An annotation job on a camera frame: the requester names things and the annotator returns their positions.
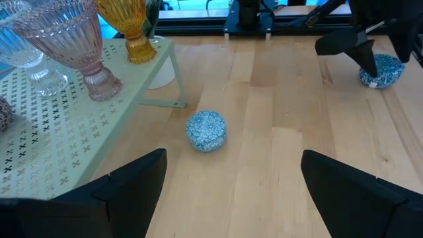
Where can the green leafy plant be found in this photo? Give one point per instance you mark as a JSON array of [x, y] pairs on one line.
[[152, 16]]

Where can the purple patterned candle tin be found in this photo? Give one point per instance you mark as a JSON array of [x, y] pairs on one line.
[[4, 114]]

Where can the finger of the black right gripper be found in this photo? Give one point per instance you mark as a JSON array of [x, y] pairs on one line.
[[360, 49], [404, 43]]

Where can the clear glass candle holder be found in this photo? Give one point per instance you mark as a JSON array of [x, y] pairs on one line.
[[46, 81]]

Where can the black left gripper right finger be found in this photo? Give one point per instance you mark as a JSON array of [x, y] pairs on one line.
[[347, 198]]

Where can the amber glass candle holder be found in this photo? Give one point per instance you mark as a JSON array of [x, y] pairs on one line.
[[125, 20]]

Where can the pink glass candle holder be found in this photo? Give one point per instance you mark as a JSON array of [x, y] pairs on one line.
[[66, 36]]

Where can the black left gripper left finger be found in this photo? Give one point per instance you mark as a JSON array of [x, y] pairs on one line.
[[138, 191]]

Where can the green perforated metal shelf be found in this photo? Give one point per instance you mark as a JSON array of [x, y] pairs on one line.
[[49, 148]]

